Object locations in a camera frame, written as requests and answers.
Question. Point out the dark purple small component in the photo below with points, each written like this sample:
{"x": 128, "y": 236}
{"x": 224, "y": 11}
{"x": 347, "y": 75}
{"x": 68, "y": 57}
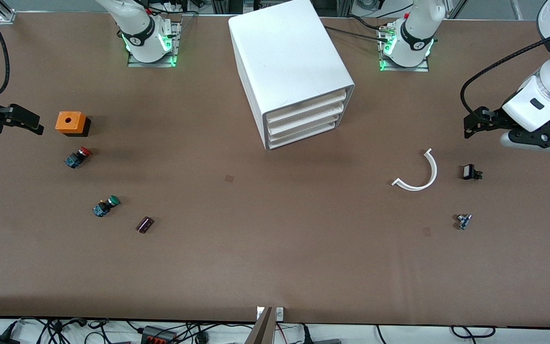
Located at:
{"x": 144, "y": 225}

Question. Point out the small white bracket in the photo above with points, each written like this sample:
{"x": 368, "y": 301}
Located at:
{"x": 280, "y": 314}

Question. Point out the orange button enclosure box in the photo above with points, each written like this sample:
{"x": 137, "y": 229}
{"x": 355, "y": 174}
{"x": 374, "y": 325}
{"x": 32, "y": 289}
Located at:
{"x": 68, "y": 122}

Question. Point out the aluminium frame corner bracket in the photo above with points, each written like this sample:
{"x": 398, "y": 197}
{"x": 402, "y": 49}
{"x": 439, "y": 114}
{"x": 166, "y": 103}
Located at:
{"x": 7, "y": 18}

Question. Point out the black power adapter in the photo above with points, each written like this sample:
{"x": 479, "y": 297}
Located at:
{"x": 0, "y": 340}

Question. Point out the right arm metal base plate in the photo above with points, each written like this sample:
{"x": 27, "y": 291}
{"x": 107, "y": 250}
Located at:
{"x": 175, "y": 48}

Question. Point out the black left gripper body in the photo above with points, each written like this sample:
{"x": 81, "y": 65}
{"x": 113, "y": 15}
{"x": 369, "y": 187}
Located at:
{"x": 493, "y": 120}

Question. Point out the small blue grey component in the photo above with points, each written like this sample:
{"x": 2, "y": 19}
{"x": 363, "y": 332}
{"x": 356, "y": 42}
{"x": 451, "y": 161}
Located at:
{"x": 463, "y": 221}

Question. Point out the green push button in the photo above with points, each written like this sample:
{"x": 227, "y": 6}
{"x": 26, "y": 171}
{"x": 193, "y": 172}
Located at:
{"x": 106, "y": 206}

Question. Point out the white plastic drawer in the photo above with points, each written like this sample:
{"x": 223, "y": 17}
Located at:
{"x": 303, "y": 132}
{"x": 303, "y": 119}
{"x": 303, "y": 108}

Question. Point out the small black switch part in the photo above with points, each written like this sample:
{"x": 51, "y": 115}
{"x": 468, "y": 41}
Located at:
{"x": 470, "y": 172}

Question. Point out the black red power strip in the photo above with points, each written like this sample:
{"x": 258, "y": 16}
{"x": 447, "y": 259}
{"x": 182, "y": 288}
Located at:
{"x": 159, "y": 335}

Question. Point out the white drawer cabinet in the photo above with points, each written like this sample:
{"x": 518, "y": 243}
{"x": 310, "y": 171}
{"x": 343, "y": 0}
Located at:
{"x": 284, "y": 52}

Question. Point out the wooden post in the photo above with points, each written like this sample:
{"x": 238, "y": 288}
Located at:
{"x": 260, "y": 332}

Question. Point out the red push button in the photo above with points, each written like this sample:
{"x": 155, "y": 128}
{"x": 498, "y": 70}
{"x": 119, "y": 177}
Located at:
{"x": 77, "y": 157}

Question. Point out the white curved plastic strip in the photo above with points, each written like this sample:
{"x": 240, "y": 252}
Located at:
{"x": 431, "y": 177}

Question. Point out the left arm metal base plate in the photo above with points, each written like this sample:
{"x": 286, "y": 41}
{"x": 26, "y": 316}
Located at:
{"x": 418, "y": 68}

